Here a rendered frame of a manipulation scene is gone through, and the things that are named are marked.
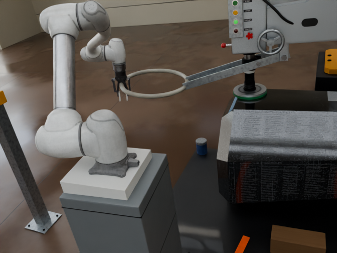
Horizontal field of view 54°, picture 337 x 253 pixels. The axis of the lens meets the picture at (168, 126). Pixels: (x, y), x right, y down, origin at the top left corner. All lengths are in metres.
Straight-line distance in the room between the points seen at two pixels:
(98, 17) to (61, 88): 0.38
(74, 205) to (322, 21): 1.59
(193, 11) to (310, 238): 6.90
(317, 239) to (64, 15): 1.83
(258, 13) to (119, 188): 1.22
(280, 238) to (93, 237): 1.10
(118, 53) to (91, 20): 0.57
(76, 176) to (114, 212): 0.25
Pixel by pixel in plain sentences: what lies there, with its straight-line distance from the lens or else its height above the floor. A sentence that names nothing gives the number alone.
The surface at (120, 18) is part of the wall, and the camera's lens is 9.09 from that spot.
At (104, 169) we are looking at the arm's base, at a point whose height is 0.89.
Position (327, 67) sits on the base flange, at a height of 0.78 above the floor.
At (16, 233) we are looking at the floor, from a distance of 2.83.
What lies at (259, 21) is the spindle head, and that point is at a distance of 2.00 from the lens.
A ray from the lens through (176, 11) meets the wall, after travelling 8.51.
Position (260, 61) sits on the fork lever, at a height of 1.04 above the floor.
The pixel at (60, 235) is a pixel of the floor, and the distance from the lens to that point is 2.63.
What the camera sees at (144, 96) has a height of 0.91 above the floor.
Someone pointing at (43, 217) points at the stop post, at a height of 0.07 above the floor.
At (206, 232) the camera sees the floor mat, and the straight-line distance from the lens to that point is 2.34.
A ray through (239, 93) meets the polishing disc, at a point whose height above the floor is 0.83.
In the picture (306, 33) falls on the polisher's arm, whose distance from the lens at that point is 2.05.
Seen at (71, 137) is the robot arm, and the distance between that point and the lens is 1.48.
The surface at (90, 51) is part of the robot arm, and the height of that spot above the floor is 1.21.
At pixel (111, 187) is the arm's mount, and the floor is 0.86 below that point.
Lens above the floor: 1.73
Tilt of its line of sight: 29 degrees down
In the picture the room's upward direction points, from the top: 9 degrees counter-clockwise
